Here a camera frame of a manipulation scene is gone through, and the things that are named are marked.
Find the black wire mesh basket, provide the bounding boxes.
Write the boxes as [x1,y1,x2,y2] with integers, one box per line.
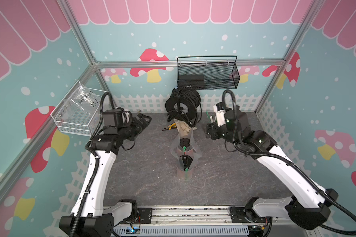
[177,55,240,90]

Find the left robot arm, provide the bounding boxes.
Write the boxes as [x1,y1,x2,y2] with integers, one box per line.
[59,107,152,237]

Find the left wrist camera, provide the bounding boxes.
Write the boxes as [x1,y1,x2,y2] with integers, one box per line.
[102,107,133,128]

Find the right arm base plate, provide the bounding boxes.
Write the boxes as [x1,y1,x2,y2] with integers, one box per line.
[229,206,271,224]

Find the white wire basket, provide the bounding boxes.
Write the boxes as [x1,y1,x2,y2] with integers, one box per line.
[50,81,105,137]

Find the yellow handled pliers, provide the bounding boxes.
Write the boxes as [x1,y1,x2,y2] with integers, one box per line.
[162,123,177,131]

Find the black cable reel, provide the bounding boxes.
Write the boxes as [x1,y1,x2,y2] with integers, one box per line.
[165,88,202,127]

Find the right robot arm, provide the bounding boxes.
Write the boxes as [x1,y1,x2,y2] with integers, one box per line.
[206,102,356,236]

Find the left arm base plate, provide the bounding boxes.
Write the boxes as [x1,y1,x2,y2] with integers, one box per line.
[131,207,153,224]

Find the bundle of green white straws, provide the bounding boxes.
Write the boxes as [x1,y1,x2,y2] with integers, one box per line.
[206,112,214,123]

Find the black box in basket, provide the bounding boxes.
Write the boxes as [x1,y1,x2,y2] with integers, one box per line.
[177,75,205,89]

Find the clear bag in white basket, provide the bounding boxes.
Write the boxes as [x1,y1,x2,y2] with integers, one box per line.
[64,83,101,120]

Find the red milk tea cup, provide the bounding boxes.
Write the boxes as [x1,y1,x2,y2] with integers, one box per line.
[177,155,193,181]
[180,138,193,155]

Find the clear plastic carrier bag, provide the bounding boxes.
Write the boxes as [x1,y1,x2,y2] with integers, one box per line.
[170,128,202,181]

